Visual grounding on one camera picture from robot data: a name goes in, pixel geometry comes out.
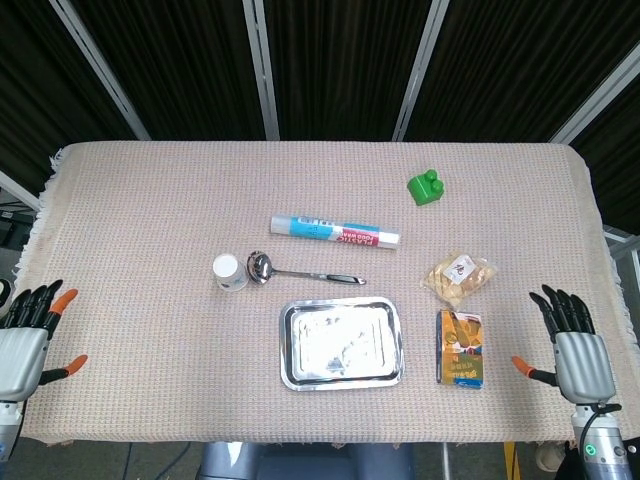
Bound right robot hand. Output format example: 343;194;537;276
510;284;623;413

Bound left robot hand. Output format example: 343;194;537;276
0;279;89;403

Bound clear bag of snacks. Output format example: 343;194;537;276
423;250;499;309

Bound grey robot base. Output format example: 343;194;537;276
198;441;416;480

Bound stainless steel tray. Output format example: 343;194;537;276
278;296;406;392

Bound orange and blue carton box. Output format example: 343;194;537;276
435;308;487;390

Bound white floral paper cup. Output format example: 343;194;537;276
212;254;250;293

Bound green toy block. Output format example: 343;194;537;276
406;169;445;207

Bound beige woven tablecloth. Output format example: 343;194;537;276
13;140;633;447

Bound stainless steel ladle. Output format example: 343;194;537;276
246;250;367;287

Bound plastic food wrap roll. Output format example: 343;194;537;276
270;214;403;251

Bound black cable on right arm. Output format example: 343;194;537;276
578;402;623;460

